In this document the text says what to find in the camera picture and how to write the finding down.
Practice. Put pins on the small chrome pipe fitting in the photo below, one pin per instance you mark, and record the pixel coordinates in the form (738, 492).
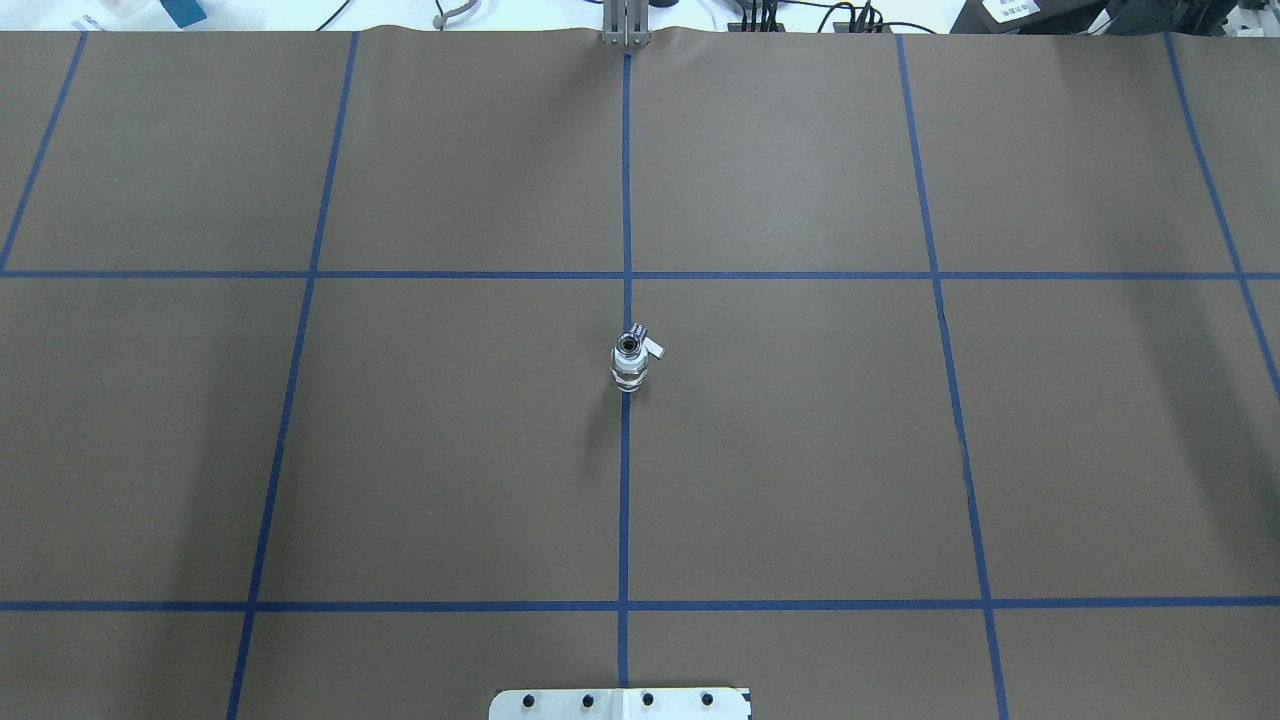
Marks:
(629, 346)

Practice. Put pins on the aluminium frame post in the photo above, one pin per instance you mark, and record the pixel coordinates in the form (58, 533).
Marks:
(625, 24)

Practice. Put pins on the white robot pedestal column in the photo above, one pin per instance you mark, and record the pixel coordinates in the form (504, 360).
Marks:
(623, 703)

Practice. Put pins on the circuit board with wires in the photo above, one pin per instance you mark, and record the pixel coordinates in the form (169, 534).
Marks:
(817, 17)

